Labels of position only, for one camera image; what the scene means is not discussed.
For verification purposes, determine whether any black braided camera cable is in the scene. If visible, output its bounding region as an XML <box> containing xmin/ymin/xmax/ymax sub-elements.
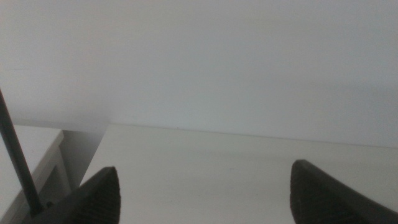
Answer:
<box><xmin>0</xmin><ymin>88</ymin><xmax>45</xmax><ymax>218</ymax></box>

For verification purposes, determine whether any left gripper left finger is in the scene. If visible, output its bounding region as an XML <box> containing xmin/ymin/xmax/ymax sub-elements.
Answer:
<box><xmin>20</xmin><ymin>166</ymin><xmax>122</xmax><ymax>224</ymax></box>

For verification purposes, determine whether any white side table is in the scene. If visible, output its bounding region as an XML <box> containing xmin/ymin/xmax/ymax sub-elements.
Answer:
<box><xmin>0</xmin><ymin>124</ymin><xmax>73</xmax><ymax>224</ymax></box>

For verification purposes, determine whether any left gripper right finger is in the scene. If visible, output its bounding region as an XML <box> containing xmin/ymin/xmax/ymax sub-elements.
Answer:
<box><xmin>289</xmin><ymin>159</ymin><xmax>398</xmax><ymax>224</ymax></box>

